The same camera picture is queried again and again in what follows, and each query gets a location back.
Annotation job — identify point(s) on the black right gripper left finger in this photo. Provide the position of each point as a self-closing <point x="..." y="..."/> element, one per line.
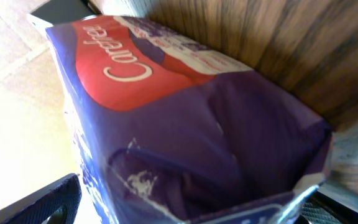
<point x="57" y="202"/>

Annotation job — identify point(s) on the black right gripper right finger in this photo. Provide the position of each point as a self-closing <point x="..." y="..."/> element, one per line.
<point x="320" y="209"/>

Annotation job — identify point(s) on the purple red snack pack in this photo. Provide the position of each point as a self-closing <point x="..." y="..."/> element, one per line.
<point x="167" y="130"/>

